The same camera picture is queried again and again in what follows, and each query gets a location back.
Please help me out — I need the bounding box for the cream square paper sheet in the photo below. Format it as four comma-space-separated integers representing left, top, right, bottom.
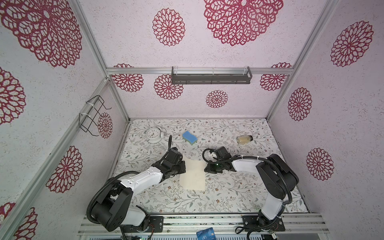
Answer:
180, 159, 207, 191

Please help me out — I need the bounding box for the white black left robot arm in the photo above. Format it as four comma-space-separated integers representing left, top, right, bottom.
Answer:
86, 148, 186, 232

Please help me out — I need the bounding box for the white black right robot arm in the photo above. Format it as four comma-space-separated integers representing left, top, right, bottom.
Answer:
202, 147, 299, 229

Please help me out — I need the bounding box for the glass jar with black lid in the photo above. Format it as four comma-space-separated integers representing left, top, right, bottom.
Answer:
236, 135, 253, 145

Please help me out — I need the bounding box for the blue yellow sponge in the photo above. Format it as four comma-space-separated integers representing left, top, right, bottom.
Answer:
182, 131, 198, 145

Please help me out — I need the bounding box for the white alarm clock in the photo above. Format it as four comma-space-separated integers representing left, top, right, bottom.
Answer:
146, 127, 167, 144

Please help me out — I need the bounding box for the blue card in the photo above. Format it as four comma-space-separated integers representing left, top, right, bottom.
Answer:
196, 228, 217, 240

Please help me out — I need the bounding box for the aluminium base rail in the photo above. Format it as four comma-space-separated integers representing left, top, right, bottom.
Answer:
77, 212, 331, 240

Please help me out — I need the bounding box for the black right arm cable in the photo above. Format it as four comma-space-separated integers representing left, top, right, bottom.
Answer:
201, 147, 293, 206

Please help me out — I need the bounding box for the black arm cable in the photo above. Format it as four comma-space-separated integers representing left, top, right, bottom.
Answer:
201, 147, 293, 206
86, 134, 175, 224

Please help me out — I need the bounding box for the black wire wall basket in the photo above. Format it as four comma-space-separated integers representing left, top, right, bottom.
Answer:
78, 95, 113, 139

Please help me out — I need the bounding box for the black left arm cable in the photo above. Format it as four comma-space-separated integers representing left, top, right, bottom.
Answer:
86, 134, 175, 224

